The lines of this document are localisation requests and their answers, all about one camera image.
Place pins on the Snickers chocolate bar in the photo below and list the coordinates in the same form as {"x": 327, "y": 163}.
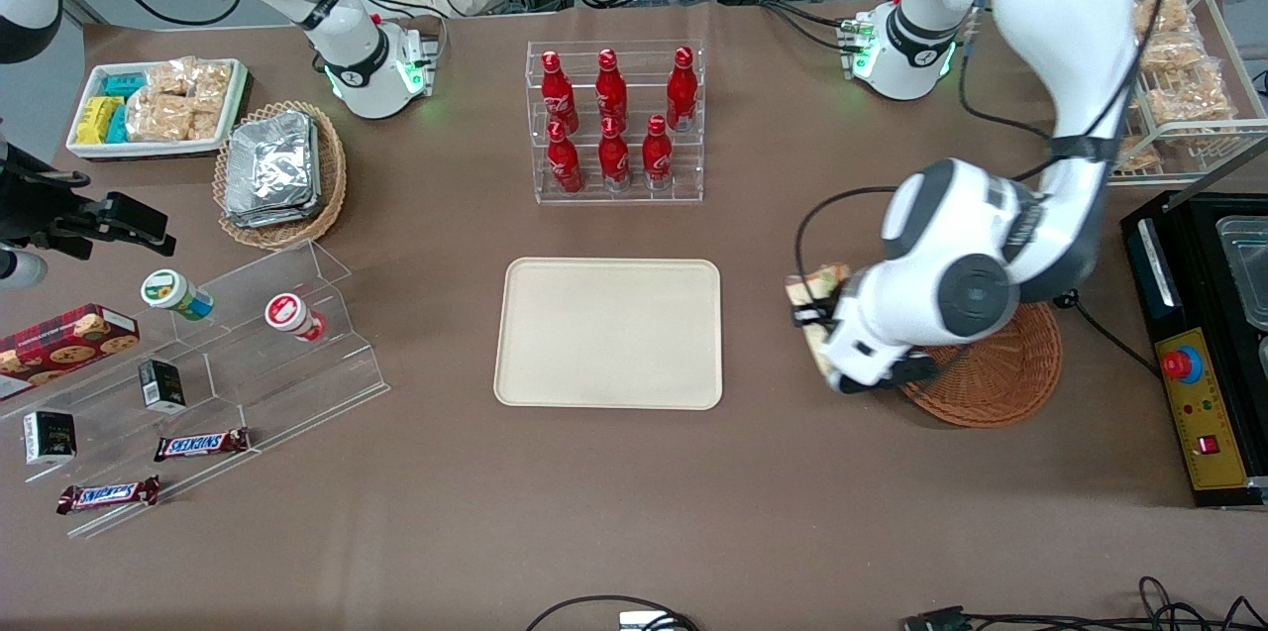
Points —
{"x": 201, "y": 444}
{"x": 107, "y": 494}

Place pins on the red lid yogurt cup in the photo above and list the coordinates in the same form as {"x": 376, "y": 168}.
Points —
{"x": 285, "y": 311}

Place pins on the small white device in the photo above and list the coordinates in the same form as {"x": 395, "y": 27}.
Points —
{"x": 644, "y": 622}

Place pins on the light wicker basket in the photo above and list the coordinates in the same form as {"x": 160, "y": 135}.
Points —
{"x": 287, "y": 237}

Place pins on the cream plastic tray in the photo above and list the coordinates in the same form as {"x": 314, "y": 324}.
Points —
{"x": 594, "y": 334}

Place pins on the clear rectangular container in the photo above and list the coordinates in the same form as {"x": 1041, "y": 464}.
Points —
{"x": 1246, "y": 264}

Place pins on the red cola bottle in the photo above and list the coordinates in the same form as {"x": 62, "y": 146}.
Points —
{"x": 614, "y": 156}
{"x": 611, "y": 88}
{"x": 656, "y": 154}
{"x": 681, "y": 88}
{"x": 557, "y": 91}
{"x": 565, "y": 158}

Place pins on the clear bag of crisps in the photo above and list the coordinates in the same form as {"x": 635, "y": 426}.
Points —
{"x": 170, "y": 76}
{"x": 158, "y": 121}
{"x": 213, "y": 84}
{"x": 205, "y": 124}

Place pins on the red tartan cookie box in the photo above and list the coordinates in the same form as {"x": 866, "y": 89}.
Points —
{"x": 59, "y": 339}

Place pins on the triangular sandwich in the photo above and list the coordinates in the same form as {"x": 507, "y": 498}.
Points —
{"x": 817, "y": 286}

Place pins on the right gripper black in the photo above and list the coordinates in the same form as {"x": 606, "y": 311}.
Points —
{"x": 42, "y": 207}

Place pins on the foil wrapped pack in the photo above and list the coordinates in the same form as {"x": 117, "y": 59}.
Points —
{"x": 267, "y": 220}
{"x": 272, "y": 160}

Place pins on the green lid sunflower cup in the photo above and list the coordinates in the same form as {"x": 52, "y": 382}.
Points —
{"x": 166, "y": 289}

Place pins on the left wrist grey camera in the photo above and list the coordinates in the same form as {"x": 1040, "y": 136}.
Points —
{"x": 911, "y": 373}

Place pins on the clear acrylic step shelf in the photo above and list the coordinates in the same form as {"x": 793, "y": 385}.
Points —
{"x": 297, "y": 383}

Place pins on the bagged fried snack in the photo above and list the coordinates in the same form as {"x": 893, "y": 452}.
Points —
{"x": 1164, "y": 14}
{"x": 1171, "y": 52}
{"x": 1194, "y": 96}

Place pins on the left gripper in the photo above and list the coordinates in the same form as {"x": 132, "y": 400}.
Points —
{"x": 810, "y": 316}

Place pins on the clear acrylic bottle rack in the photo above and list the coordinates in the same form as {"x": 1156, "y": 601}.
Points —
{"x": 594, "y": 199}

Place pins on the white rectangular bin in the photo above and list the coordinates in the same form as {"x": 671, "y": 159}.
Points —
{"x": 149, "y": 153}

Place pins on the small black carton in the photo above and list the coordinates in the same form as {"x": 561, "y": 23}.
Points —
{"x": 50, "y": 438}
{"x": 160, "y": 385}

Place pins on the red emergency stop button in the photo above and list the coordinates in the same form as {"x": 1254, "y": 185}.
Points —
{"x": 1177, "y": 366}

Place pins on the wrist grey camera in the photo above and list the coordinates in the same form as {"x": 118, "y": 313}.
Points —
{"x": 22, "y": 269}
{"x": 911, "y": 373}

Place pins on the yellow snack pack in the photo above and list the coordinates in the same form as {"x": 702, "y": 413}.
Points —
{"x": 104, "y": 108}
{"x": 92, "y": 131}

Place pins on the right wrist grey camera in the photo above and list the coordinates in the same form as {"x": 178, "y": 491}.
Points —
{"x": 22, "y": 269}

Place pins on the teal snack pack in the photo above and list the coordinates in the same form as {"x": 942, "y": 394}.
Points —
{"x": 124, "y": 84}
{"x": 118, "y": 126}

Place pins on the black appliance yellow panel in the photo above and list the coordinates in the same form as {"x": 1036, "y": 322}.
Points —
{"x": 1204, "y": 413}

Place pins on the brown wicker basket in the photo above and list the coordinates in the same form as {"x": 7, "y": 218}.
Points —
{"x": 1001, "y": 373}

